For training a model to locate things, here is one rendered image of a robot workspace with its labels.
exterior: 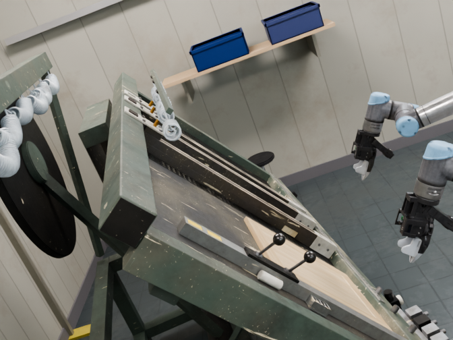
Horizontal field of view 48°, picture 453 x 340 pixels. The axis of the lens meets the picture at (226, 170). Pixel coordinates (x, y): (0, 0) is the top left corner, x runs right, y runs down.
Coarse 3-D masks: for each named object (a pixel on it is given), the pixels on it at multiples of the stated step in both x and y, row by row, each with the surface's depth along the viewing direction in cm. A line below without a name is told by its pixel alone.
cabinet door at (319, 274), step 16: (256, 224) 208; (256, 240) 191; (272, 240) 202; (272, 256) 179; (288, 256) 194; (304, 272) 188; (320, 272) 203; (336, 272) 220; (320, 288) 180; (336, 288) 196; (352, 288) 211; (352, 304) 188; (368, 304) 202
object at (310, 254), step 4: (308, 252) 153; (312, 252) 153; (304, 256) 154; (308, 256) 153; (312, 256) 153; (304, 260) 155; (308, 260) 153; (312, 260) 153; (296, 264) 158; (300, 264) 157; (284, 268) 160; (288, 268) 160; (292, 268) 159; (288, 272) 159; (292, 272) 160
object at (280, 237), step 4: (276, 236) 149; (280, 236) 149; (284, 236) 150; (276, 240) 149; (280, 240) 149; (284, 240) 149; (272, 244) 152; (276, 244) 149; (280, 244) 149; (264, 248) 154; (268, 248) 153; (256, 252) 156; (260, 252) 155; (260, 256) 156
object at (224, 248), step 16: (192, 240) 148; (208, 240) 149; (224, 240) 153; (224, 256) 152; (240, 256) 153; (256, 272) 156; (272, 272) 157; (288, 288) 160; (304, 288) 161; (336, 304) 166; (352, 320) 168; (368, 320) 172; (384, 336) 173; (400, 336) 180
